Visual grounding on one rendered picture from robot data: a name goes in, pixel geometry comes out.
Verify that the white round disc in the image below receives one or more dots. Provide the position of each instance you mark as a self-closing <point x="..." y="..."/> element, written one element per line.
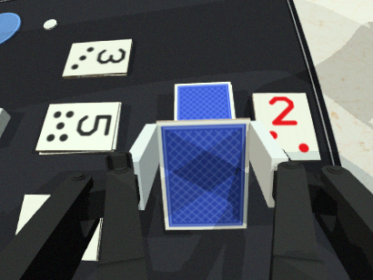
<point x="51" y="24"/>

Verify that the blue playing card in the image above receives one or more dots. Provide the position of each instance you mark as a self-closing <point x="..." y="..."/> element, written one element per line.
<point x="204" y="101"/>

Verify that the black card cloth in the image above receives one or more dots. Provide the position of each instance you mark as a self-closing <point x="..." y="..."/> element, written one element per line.
<point x="315" y="87"/>
<point x="250" y="43"/>

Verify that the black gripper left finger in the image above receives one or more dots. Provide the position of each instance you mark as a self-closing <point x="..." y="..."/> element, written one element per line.
<point x="52" y="243"/>

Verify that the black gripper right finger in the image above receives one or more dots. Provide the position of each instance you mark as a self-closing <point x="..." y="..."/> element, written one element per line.
<point x="342" y="205"/>

